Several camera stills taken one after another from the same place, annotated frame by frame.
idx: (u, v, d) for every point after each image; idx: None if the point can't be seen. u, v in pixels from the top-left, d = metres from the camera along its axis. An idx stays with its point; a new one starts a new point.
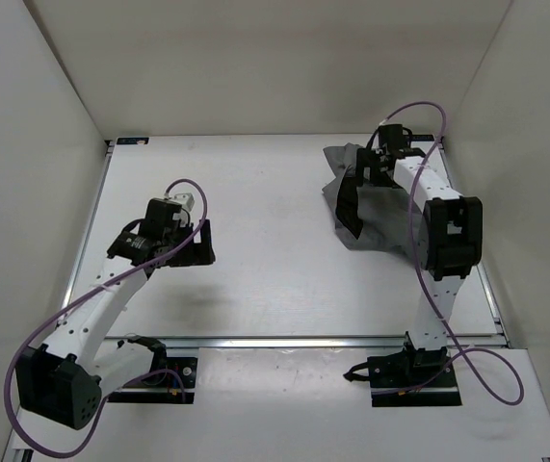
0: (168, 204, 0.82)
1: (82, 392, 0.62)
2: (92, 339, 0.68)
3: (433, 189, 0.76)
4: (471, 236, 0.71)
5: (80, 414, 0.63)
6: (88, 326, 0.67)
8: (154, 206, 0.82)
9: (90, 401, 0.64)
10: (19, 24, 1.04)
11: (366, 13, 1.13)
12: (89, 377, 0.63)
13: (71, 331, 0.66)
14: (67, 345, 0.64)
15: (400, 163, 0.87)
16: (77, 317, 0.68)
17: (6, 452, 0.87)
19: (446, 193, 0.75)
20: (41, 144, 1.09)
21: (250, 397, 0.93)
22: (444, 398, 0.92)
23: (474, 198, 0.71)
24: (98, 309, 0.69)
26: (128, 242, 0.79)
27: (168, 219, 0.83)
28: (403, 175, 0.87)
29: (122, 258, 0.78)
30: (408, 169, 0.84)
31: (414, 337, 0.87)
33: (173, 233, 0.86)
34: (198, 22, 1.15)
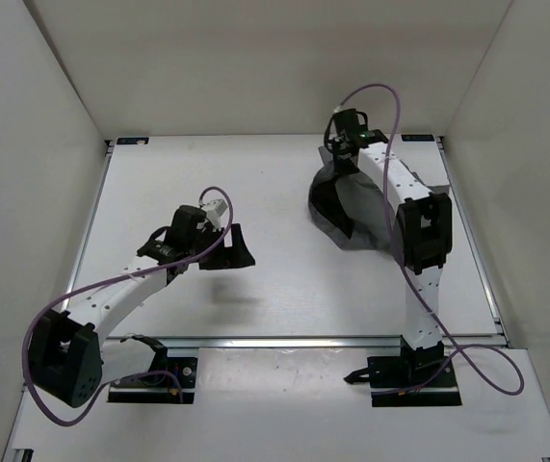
0: (193, 214, 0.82)
1: (88, 367, 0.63)
2: (111, 319, 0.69)
3: (404, 186, 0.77)
4: (442, 229, 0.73)
5: (79, 391, 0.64)
6: (110, 303, 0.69)
8: (179, 216, 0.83)
9: (90, 380, 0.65)
10: (19, 24, 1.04)
11: (366, 13, 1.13)
12: (96, 354, 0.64)
13: (93, 305, 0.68)
14: (88, 314, 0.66)
15: (364, 152, 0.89)
16: (102, 295, 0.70)
17: (6, 452, 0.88)
19: (415, 191, 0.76)
20: (41, 144, 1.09)
21: (250, 397, 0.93)
22: (444, 398, 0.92)
23: (443, 193, 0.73)
24: (123, 291, 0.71)
26: (156, 246, 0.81)
27: (192, 230, 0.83)
28: (368, 165, 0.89)
29: (150, 259, 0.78)
30: (374, 161, 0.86)
31: (410, 338, 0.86)
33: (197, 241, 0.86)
34: (198, 22, 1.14)
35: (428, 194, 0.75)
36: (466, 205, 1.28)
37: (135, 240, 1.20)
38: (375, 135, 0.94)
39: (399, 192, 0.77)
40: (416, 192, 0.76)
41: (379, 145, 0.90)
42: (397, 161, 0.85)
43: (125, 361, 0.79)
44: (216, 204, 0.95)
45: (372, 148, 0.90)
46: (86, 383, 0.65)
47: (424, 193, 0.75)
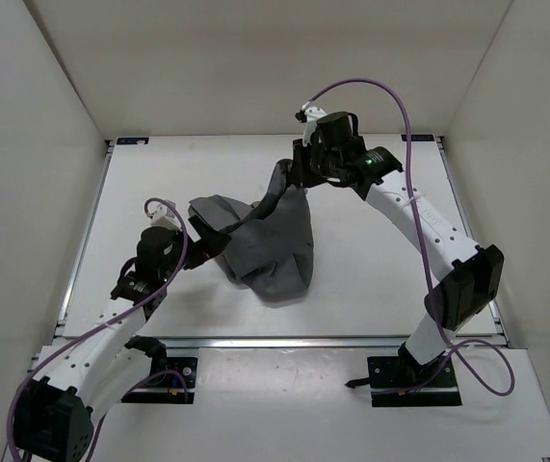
0: (156, 245, 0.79)
1: (77, 429, 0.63)
2: (93, 374, 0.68)
3: (444, 240, 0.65)
4: (491, 285, 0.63)
5: (72, 451, 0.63)
6: (90, 360, 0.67)
8: (144, 250, 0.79)
9: (81, 439, 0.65)
10: (19, 24, 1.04)
11: (366, 13, 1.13)
12: (84, 414, 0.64)
13: (73, 365, 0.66)
14: (68, 376, 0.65)
15: (379, 190, 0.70)
16: (80, 351, 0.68)
17: (6, 452, 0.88)
19: (458, 245, 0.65)
20: (41, 144, 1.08)
21: (250, 397, 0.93)
22: (444, 398, 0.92)
23: (497, 256, 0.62)
24: (102, 345, 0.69)
26: (131, 285, 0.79)
27: (161, 256, 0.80)
28: (383, 203, 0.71)
29: (126, 299, 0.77)
30: (395, 202, 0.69)
31: (419, 357, 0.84)
33: (169, 265, 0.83)
34: (198, 21, 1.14)
35: (476, 251, 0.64)
36: (466, 205, 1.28)
37: (134, 240, 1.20)
38: (383, 157, 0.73)
39: (439, 249, 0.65)
40: (461, 248, 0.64)
41: (393, 175, 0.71)
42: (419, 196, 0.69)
43: (121, 385, 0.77)
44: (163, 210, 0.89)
45: (385, 182, 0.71)
46: (79, 442, 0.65)
47: (470, 248, 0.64)
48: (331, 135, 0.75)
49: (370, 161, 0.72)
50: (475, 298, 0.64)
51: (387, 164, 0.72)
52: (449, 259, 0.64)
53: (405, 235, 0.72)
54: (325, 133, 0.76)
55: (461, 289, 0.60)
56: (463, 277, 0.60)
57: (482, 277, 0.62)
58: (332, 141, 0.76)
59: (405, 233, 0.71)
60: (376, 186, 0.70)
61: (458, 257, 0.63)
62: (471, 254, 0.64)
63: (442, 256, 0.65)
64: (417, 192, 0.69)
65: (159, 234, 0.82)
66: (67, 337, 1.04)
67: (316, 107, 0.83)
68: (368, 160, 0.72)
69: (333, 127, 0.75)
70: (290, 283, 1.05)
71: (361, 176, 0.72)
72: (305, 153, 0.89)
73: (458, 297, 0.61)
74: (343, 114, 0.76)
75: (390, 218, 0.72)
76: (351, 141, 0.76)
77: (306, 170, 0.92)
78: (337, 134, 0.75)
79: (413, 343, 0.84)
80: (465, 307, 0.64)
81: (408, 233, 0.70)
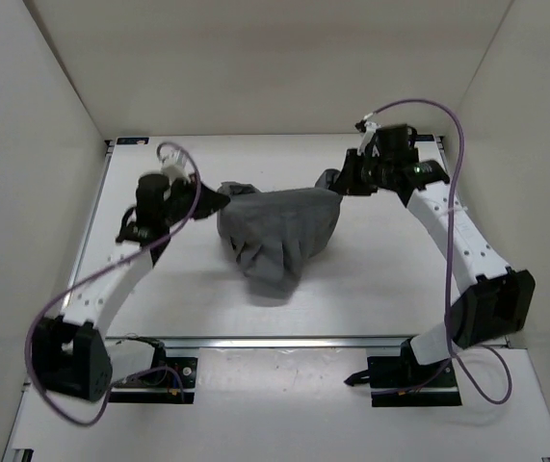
0: (156, 189, 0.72)
1: (96, 363, 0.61)
2: (107, 311, 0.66)
3: (473, 253, 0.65)
4: (517, 312, 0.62)
5: (94, 387, 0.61)
6: (103, 297, 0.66)
8: (143, 195, 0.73)
9: (102, 375, 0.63)
10: (19, 25, 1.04)
11: (366, 12, 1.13)
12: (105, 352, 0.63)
13: (87, 302, 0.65)
14: (84, 313, 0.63)
15: (420, 195, 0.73)
16: (91, 290, 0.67)
17: (6, 452, 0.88)
19: (486, 263, 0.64)
20: (40, 144, 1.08)
21: (250, 397, 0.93)
22: (444, 398, 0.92)
23: (528, 277, 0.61)
24: (112, 283, 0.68)
26: (135, 234, 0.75)
27: (161, 200, 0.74)
28: (421, 210, 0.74)
29: (132, 244, 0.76)
30: (433, 210, 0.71)
31: (419, 354, 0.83)
33: (172, 210, 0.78)
34: (199, 22, 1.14)
35: (505, 271, 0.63)
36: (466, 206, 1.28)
37: None
38: (432, 168, 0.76)
39: (466, 262, 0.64)
40: (489, 267, 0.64)
41: (438, 186, 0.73)
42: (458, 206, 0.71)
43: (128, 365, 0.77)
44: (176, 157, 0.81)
45: (429, 190, 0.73)
46: (99, 378, 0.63)
47: (500, 269, 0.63)
48: (389, 139, 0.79)
49: (417, 169, 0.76)
50: (494, 320, 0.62)
51: (434, 175, 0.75)
52: (473, 272, 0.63)
53: (436, 244, 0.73)
54: (380, 140, 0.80)
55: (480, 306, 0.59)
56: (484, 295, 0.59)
57: (508, 303, 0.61)
58: (386, 149, 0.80)
59: (438, 243, 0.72)
60: (418, 191, 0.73)
61: (484, 272, 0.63)
62: (500, 273, 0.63)
63: (467, 269, 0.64)
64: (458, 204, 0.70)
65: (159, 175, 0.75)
66: None
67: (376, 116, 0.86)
68: (417, 168, 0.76)
69: (393, 135, 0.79)
70: (269, 270, 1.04)
71: (406, 184, 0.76)
72: (358, 163, 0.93)
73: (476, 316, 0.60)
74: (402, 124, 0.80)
75: (425, 223, 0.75)
76: (404, 151, 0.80)
77: (356, 178, 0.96)
78: (393, 142, 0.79)
79: (417, 343, 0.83)
80: (484, 329, 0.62)
81: (442, 243, 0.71)
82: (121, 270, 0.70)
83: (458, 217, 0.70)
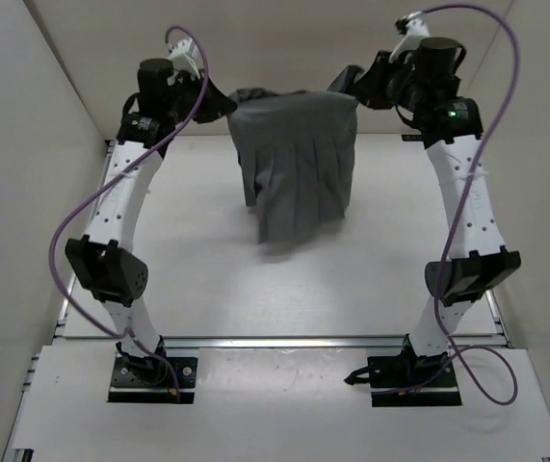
0: (160, 69, 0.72)
1: (128, 269, 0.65)
2: (127, 223, 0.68)
3: (475, 227, 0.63)
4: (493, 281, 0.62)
5: (134, 283, 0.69)
6: (120, 213, 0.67)
8: (144, 76, 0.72)
9: (139, 274, 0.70)
10: (20, 25, 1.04)
11: (366, 13, 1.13)
12: (132, 260, 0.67)
13: (106, 219, 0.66)
14: (106, 230, 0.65)
15: (445, 147, 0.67)
16: (108, 205, 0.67)
17: (6, 453, 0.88)
19: (487, 236, 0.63)
20: (40, 144, 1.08)
21: (250, 397, 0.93)
22: (444, 399, 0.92)
23: (514, 259, 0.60)
24: (126, 192, 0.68)
26: (135, 125, 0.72)
27: (165, 82, 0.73)
28: (441, 165, 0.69)
29: (135, 142, 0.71)
30: (454, 169, 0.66)
31: (416, 346, 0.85)
33: (176, 97, 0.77)
34: (199, 22, 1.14)
35: (499, 250, 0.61)
36: None
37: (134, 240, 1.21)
38: (469, 114, 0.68)
39: (465, 234, 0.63)
40: (487, 242, 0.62)
41: (470, 139, 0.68)
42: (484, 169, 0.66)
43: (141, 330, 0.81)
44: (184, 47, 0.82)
45: (458, 141, 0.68)
46: (137, 277, 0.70)
47: (495, 246, 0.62)
48: (432, 64, 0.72)
49: (453, 115, 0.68)
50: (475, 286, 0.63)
51: (467, 122, 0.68)
52: (467, 248, 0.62)
53: (444, 203, 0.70)
54: (420, 59, 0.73)
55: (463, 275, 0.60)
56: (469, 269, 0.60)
57: (489, 274, 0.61)
58: (425, 70, 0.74)
59: (445, 200, 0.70)
60: (444, 143, 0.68)
61: (478, 248, 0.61)
62: (493, 251, 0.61)
63: (463, 243, 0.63)
64: (480, 168, 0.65)
65: (160, 61, 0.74)
66: (67, 337, 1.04)
67: (421, 23, 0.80)
68: (452, 111, 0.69)
69: (438, 58, 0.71)
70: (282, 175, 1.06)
71: (436, 127, 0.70)
72: (387, 72, 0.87)
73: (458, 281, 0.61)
74: (454, 45, 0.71)
75: (440, 177, 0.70)
76: (443, 81, 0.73)
77: (380, 89, 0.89)
78: (433, 64, 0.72)
79: (414, 333, 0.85)
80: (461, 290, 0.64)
81: (450, 204, 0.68)
82: (132, 180, 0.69)
83: (474, 184, 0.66)
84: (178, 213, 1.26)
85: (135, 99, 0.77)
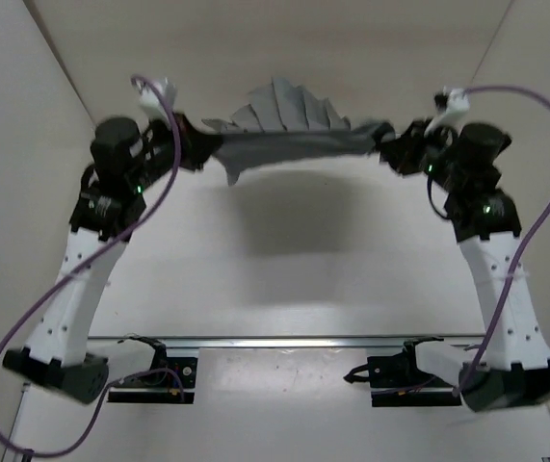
0: (116, 144, 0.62)
1: (74, 384, 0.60)
2: (78, 333, 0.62)
3: (516, 337, 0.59)
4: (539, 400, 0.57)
5: (85, 389, 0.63)
6: (67, 324, 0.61)
8: (97, 148, 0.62)
9: (93, 374, 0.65)
10: (19, 24, 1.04)
11: (366, 13, 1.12)
12: (83, 372, 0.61)
13: (50, 331, 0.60)
14: (51, 346, 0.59)
15: (481, 246, 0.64)
16: (54, 313, 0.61)
17: (6, 452, 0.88)
19: (532, 348, 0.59)
20: (40, 143, 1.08)
21: (250, 397, 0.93)
22: (443, 398, 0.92)
23: None
24: (74, 300, 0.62)
26: (90, 208, 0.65)
27: (125, 155, 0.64)
28: (476, 262, 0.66)
29: (89, 232, 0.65)
30: (489, 269, 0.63)
31: (421, 359, 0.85)
33: (140, 166, 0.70)
34: (200, 23, 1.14)
35: (547, 364, 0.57)
36: None
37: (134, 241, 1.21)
38: (505, 209, 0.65)
39: (506, 341, 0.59)
40: (533, 354, 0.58)
41: (508, 237, 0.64)
42: (525, 275, 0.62)
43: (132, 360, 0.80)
44: (147, 93, 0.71)
45: (493, 240, 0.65)
46: (92, 376, 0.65)
47: (541, 360, 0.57)
48: (477, 155, 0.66)
49: (487, 210, 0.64)
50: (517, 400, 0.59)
51: (506, 218, 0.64)
52: (508, 360, 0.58)
53: (480, 303, 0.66)
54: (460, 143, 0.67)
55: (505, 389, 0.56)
56: (511, 383, 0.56)
57: (531, 395, 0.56)
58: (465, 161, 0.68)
59: (483, 299, 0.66)
60: (479, 239, 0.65)
61: (521, 361, 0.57)
62: (539, 366, 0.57)
63: (503, 353, 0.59)
64: (519, 269, 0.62)
65: (115, 129, 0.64)
66: None
67: (461, 97, 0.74)
68: (486, 206, 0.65)
69: (484, 151, 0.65)
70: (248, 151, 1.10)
71: (470, 216, 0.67)
72: (424, 142, 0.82)
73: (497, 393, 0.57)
74: (500, 134, 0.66)
75: (475, 275, 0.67)
76: (485, 170, 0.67)
77: (413, 160, 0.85)
78: (475, 155, 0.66)
79: (422, 346, 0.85)
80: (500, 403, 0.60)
81: (486, 308, 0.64)
82: (84, 281, 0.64)
83: (514, 284, 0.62)
84: (178, 214, 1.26)
85: (91, 169, 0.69)
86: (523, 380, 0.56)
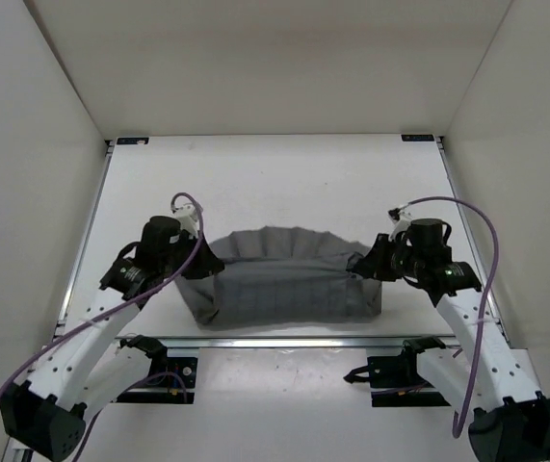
0: (164, 229, 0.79)
1: (60, 432, 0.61)
2: (80, 375, 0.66)
3: (502, 372, 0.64)
4: (545, 441, 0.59)
5: (60, 448, 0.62)
6: (73, 364, 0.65)
8: (148, 230, 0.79)
9: (73, 433, 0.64)
10: (19, 24, 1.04)
11: (364, 13, 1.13)
12: (70, 419, 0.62)
13: (55, 369, 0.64)
14: (51, 382, 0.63)
15: (450, 300, 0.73)
16: (63, 354, 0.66)
17: (6, 452, 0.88)
19: (515, 383, 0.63)
20: (40, 143, 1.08)
21: (250, 397, 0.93)
22: (441, 398, 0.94)
23: None
24: (87, 345, 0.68)
26: (121, 272, 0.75)
27: (166, 241, 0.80)
28: (452, 317, 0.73)
29: (115, 291, 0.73)
30: (462, 319, 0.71)
31: (421, 367, 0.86)
33: (172, 256, 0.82)
34: (199, 23, 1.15)
35: (535, 396, 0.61)
36: (465, 206, 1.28)
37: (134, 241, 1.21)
38: (464, 271, 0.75)
39: (494, 380, 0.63)
40: (518, 389, 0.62)
41: (469, 293, 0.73)
42: (490, 325, 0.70)
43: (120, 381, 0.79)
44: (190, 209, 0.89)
45: (459, 295, 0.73)
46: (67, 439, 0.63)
47: (530, 391, 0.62)
48: (424, 238, 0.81)
49: (449, 272, 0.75)
50: (522, 446, 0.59)
51: (466, 278, 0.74)
52: (500, 394, 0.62)
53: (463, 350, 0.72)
54: (415, 234, 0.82)
55: (507, 426, 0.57)
56: (510, 419, 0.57)
57: (536, 431, 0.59)
58: (423, 244, 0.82)
59: (465, 350, 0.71)
60: (448, 296, 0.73)
61: (510, 395, 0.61)
62: (530, 397, 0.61)
63: (495, 390, 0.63)
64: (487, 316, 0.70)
65: (169, 220, 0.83)
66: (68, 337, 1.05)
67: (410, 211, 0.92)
68: (447, 271, 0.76)
69: (430, 236, 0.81)
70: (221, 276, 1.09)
71: (437, 286, 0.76)
72: (389, 247, 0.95)
73: (499, 434, 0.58)
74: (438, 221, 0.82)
75: (457, 334, 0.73)
76: (439, 249, 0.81)
77: (386, 264, 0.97)
78: (428, 238, 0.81)
79: (424, 355, 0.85)
80: (507, 450, 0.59)
81: (469, 353, 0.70)
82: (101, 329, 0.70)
83: (487, 330, 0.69)
84: None
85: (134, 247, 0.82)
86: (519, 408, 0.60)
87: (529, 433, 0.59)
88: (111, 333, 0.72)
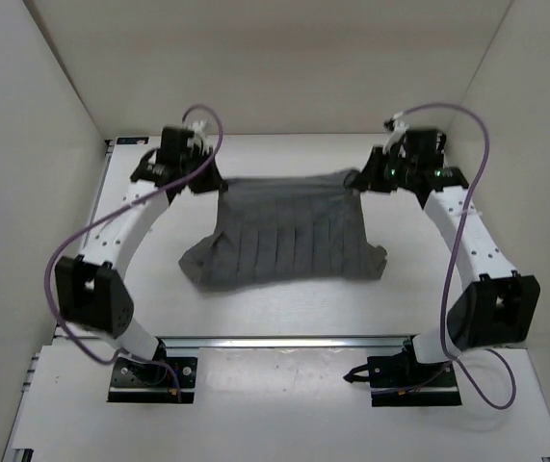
0: (182, 132, 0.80)
1: (117, 302, 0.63)
2: (124, 251, 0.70)
3: (481, 254, 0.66)
4: (518, 320, 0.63)
5: (117, 319, 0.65)
6: (121, 238, 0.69)
8: (167, 136, 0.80)
9: (124, 310, 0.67)
10: (19, 25, 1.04)
11: (364, 13, 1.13)
12: (123, 291, 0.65)
13: (105, 242, 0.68)
14: (102, 253, 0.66)
15: (436, 197, 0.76)
16: (110, 229, 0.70)
17: (6, 452, 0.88)
19: (494, 264, 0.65)
20: (41, 143, 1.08)
21: (249, 397, 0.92)
22: (444, 398, 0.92)
23: (531, 280, 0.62)
24: (128, 224, 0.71)
26: (148, 171, 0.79)
27: (184, 144, 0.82)
28: (436, 211, 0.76)
29: (145, 183, 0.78)
30: (448, 211, 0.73)
31: (421, 354, 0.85)
33: (191, 162, 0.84)
34: (199, 23, 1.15)
35: (510, 273, 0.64)
36: None
37: None
38: (453, 173, 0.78)
39: (472, 261, 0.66)
40: (497, 267, 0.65)
41: (458, 190, 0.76)
42: (474, 212, 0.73)
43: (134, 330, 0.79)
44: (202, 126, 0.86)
45: (447, 192, 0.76)
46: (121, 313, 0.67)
47: (506, 270, 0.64)
48: (417, 144, 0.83)
49: (437, 173, 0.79)
50: (495, 327, 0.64)
51: (456, 179, 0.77)
52: (477, 271, 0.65)
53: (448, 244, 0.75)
54: (408, 141, 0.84)
55: (482, 299, 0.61)
56: (487, 293, 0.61)
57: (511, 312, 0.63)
58: (414, 151, 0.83)
59: (449, 241, 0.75)
60: (435, 193, 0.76)
61: (487, 272, 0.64)
62: (505, 275, 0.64)
63: (472, 269, 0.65)
64: (471, 209, 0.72)
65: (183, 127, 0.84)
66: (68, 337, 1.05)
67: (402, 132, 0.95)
68: (436, 172, 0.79)
69: (423, 144, 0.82)
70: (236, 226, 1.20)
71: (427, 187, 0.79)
72: (382, 162, 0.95)
73: (476, 308, 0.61)
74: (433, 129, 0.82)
75: (442, 229, 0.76)
76: (432, 155, 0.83)
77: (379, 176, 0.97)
78: (421, 143, 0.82)
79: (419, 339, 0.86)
80: (483, 328, 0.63)
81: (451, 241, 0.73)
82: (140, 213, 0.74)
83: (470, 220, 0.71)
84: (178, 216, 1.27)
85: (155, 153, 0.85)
86: (494, 284, 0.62)
87: (501, 314, 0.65)
88: (146, 218, 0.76)
